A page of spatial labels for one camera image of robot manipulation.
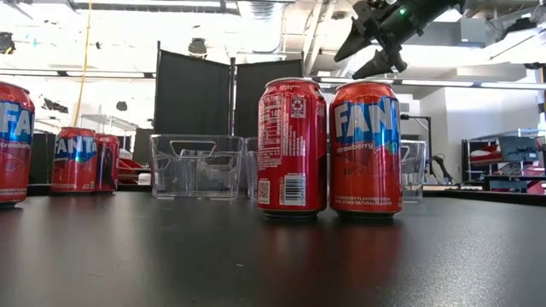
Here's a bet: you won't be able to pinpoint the long ceiling light fixture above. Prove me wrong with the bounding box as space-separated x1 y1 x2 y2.
315 76 546 90

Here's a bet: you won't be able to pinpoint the black metal stand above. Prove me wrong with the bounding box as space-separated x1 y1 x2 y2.
399 113 433 171

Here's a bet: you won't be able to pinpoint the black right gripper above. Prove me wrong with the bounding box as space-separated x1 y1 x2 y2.
334 0 432 80

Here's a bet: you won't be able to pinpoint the metal shelf unit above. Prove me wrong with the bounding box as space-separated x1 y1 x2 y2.
462 130 546 195

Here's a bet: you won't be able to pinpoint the metal wire shelving rack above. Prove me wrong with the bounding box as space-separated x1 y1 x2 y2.
78 113 140 150

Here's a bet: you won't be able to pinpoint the dark hanging ceiling lamp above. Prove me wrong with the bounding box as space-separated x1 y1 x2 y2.
187 37 209 59

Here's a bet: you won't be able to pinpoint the black low barrier panel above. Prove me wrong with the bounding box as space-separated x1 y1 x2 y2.
28 130 56 185

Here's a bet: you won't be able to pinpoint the clear plastic bin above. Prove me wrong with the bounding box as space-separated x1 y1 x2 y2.
243 136 259 200
149 134 245 200
400 139 427 203

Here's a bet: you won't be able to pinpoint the red Fanta strawberry can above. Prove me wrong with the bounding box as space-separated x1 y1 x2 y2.
328 80 404 220
0 80 36 209
50 126 98 195

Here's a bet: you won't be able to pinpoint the red Coca-Cola can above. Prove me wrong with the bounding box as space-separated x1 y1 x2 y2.
256 77 328 219
94 132 121 194

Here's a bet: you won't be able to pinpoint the red storage bins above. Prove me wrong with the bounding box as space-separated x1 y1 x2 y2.
118 157 144 185

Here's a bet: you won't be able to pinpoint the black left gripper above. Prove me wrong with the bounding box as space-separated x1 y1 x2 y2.
0 32 17 55

